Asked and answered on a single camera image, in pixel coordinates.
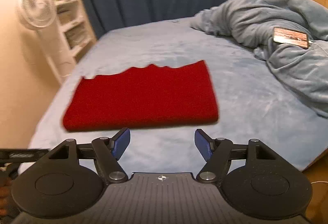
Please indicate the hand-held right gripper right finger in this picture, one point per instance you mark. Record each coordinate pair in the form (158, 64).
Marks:
(203, 144)

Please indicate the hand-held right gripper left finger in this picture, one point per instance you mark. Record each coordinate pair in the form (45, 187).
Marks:
(121, 143)

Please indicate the white shelf unit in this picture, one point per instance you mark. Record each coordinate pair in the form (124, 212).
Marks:
(71, 21)

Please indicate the white electric fan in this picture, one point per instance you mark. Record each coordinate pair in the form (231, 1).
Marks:
(37, 7)

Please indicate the grey-blue duvet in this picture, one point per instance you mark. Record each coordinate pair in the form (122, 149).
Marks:
(269, 8)

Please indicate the smartphone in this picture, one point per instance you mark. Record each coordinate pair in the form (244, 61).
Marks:
(290, 37)

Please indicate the bed with blue cover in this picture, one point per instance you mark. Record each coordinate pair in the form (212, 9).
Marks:
(243, 101)

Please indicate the red knit sweater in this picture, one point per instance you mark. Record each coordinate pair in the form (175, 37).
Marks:
(143, 101)

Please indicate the person's left hand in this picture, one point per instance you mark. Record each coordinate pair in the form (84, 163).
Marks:
(3, 195)

